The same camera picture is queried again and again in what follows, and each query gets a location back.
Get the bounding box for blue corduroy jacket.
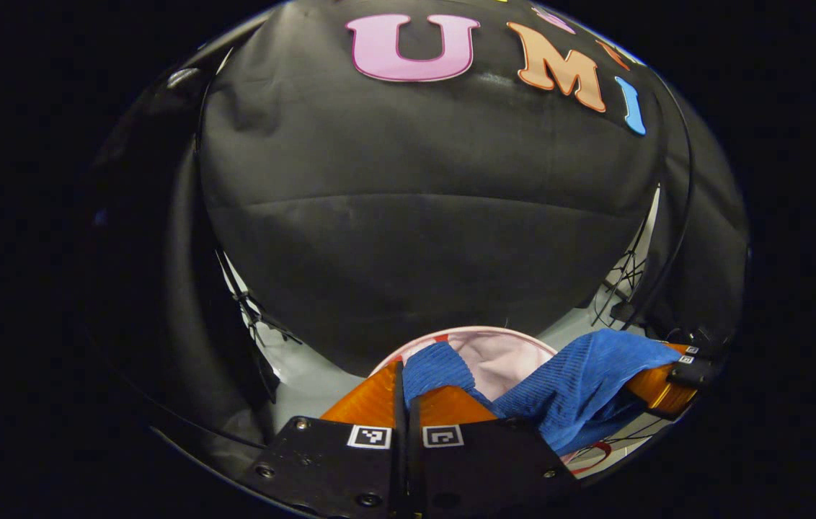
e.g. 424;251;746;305
402;329;683;456

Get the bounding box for pink laundry hamper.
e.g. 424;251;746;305
368;326;614;476

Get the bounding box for black backdrop stand legs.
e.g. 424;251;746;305
215;249;302;347
590;216;650;329

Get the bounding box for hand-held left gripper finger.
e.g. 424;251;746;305
408;384;583;519
248;359;409;519

